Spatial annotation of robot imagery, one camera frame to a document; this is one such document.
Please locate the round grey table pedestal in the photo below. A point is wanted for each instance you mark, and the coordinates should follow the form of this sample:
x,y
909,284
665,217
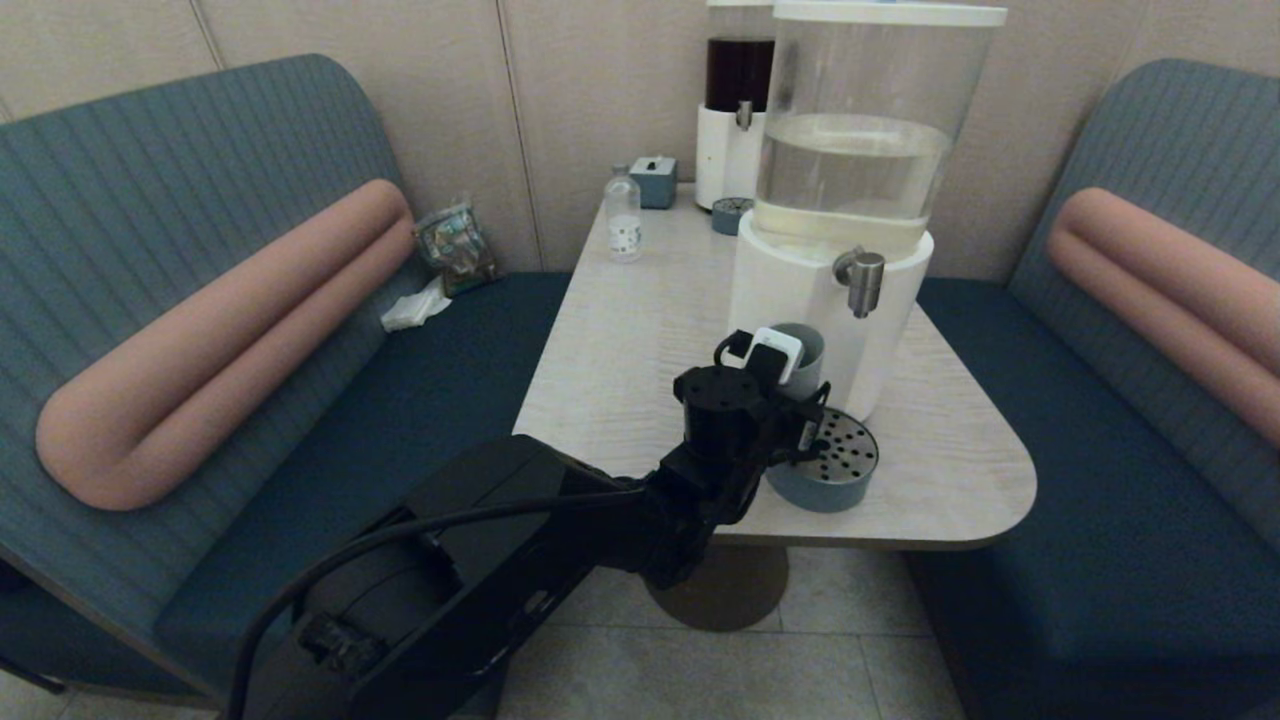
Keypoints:
x,y
745,595

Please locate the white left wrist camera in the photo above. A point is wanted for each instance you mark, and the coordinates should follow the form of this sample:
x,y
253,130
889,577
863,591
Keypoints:
x,y
775,352

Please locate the steel water dispenser tap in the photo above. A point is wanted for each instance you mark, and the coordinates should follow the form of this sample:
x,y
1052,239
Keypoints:
x,y
862,285

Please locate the teal upholstered booth sofa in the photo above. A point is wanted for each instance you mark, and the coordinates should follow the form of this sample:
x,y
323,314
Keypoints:
x,y
1100,500
300,450

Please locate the patterned snack bag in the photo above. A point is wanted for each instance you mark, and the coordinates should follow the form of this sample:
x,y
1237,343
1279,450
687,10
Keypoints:
x,y
458,250

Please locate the clear water dispenser white base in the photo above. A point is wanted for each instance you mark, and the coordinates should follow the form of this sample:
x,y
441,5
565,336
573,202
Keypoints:
x,y
850,180

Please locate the pink tubular bolster cushion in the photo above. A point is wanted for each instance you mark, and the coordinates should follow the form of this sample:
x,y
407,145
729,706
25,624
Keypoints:
x,y
220,340
1170,290

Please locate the crumpled white tissue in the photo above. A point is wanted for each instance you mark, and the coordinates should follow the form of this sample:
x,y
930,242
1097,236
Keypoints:
x,y
415,308

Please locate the small steel beverage tap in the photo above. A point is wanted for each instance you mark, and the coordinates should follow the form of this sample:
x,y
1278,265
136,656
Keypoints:
x,y
745,115

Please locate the blue-grey tissue box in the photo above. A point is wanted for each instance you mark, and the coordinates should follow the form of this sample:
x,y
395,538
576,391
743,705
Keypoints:
x,y
655,183

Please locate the small blue round drip tray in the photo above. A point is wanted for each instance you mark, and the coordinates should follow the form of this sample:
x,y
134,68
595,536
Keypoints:
x,y
730,218

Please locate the dark beverage dispenser white base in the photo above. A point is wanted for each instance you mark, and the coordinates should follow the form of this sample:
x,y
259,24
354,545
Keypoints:
x,y
725,150

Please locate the grey plastic cup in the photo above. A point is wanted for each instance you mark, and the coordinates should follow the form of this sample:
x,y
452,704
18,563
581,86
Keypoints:
x,y
810,360

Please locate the large blue round drip tray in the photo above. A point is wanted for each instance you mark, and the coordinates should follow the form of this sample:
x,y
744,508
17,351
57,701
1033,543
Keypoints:
x,y
840,480

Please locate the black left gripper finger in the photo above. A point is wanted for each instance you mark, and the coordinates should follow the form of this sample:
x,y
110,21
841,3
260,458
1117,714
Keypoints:
x,y
822,400

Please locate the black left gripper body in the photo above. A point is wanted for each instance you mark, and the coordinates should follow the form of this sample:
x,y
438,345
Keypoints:
x,y
790,430

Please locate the clear plastic bottle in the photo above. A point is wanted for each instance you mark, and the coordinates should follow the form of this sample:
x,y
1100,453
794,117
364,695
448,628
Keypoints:
x,y
623,225

